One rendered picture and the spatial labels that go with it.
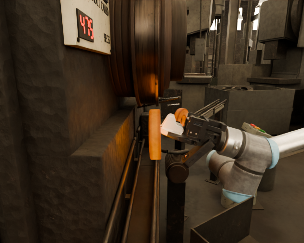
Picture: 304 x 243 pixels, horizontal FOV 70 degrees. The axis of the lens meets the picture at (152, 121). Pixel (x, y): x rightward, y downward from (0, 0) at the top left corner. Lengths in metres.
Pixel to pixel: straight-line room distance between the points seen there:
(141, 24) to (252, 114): 2.68
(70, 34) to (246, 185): 0.61
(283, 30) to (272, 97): 1.40
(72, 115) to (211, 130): 0.41
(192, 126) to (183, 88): 2.88
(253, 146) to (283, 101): 2.78
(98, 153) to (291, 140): 0.75
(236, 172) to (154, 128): 0.29
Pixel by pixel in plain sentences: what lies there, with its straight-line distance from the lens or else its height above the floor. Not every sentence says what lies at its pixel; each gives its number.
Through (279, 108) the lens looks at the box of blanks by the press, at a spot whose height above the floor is 0.49.
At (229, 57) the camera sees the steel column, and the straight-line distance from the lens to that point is 9.76.
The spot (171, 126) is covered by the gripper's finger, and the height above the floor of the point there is 0.86.
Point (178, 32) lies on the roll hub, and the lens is 0.71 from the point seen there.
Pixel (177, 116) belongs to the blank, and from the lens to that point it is 1.29.
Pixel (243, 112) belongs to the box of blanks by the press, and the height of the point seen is 0.46.
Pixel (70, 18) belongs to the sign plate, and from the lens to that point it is 0.40.
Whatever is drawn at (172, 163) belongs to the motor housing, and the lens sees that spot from 1.18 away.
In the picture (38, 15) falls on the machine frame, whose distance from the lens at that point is 0.41.
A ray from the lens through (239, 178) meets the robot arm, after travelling 0.72.
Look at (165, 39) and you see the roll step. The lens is 0.67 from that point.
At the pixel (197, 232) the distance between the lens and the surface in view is 0.47.
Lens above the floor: 1.02
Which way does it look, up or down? 14 degrees down
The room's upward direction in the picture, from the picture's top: straight up
